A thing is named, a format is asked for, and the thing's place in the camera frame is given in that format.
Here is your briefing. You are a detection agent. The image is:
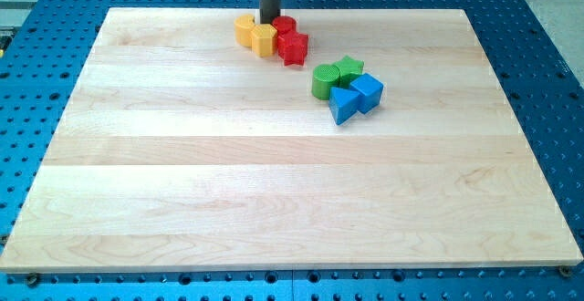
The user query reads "yellow hexagon block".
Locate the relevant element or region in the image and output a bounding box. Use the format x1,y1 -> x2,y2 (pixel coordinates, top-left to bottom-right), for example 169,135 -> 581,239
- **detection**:
251,24 -> 277,57

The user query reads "blue triangle block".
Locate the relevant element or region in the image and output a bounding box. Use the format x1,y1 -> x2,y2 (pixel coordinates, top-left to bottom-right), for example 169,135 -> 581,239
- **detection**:
328,87 -> 360,125

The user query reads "green cylinder block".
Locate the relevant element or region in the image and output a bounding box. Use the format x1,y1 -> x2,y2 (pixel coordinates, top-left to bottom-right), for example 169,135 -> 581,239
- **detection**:
311,64 -> 340,100

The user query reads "green star block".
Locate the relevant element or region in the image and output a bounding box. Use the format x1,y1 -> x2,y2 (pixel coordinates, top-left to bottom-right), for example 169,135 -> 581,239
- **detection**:
333,56 -> 364,88

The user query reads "blue cube block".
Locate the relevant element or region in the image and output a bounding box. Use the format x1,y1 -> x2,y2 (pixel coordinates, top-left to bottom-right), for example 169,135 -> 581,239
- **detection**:
349,73 -> 384,114

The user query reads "red star block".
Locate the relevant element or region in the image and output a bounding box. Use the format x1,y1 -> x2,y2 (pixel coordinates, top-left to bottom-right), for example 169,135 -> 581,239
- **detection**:
277,31 -> 309,66

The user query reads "red cylinder block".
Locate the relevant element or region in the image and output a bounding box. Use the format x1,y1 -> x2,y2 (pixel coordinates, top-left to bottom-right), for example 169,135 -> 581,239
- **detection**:
271,16 -> 297,36

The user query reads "light wooden board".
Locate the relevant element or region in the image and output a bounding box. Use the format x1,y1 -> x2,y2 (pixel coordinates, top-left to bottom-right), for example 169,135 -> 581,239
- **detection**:
1,7 -> 582,273

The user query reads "blue perforated metal table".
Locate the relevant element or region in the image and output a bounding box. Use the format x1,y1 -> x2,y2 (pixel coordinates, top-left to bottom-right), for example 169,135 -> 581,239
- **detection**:
1,0 -> 583,300

